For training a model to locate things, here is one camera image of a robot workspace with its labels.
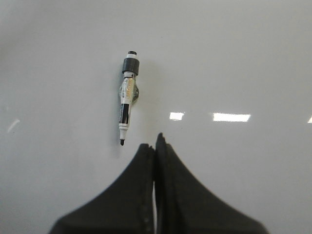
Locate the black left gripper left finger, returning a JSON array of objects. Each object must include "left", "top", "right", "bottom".
[{"left": 50, "top": 144, "right": 155, "bottom": 234}]

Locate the white whiteboard with aluminium frame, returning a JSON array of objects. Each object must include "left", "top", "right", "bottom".
[{"left": 0, "top": 0, "right": 312, "bottom": 234}]

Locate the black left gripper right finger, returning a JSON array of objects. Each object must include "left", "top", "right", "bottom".
[{"left": 154, "top": 133, "right": 268, "bottom": 234}]

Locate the whiteboard marker with black collar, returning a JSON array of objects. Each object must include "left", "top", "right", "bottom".
[{"left": 118, "top": 51, "right": 139, "bottom": 146}]

